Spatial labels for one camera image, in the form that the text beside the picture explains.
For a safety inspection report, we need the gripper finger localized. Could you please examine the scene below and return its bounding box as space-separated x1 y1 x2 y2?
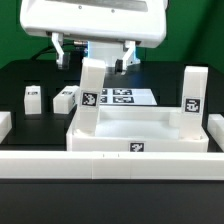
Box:
51 33 70 70
115 41 135 75

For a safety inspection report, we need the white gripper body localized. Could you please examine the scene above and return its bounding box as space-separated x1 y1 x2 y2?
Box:
20 0 167 48

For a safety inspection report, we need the white desk top tray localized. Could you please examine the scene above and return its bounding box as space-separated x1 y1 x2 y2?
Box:
66 106 209 152

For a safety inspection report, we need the marker tag sheet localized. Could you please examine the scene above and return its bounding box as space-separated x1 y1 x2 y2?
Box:
100 88 157 106

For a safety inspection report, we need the left white barrier block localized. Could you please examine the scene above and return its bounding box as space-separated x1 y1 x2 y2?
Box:
0 112 12 144

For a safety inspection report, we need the white barrier block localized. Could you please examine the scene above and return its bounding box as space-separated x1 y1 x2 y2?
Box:
207 114 224 152
0 112 12 144

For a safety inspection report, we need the right white barrier block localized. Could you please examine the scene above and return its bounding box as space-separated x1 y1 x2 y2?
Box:
207 114 224 152

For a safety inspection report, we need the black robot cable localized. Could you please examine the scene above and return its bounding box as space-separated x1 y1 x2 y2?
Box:
30 39 88 61

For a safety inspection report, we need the white front rail barrier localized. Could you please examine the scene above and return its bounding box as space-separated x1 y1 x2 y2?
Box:
0 151 224 180

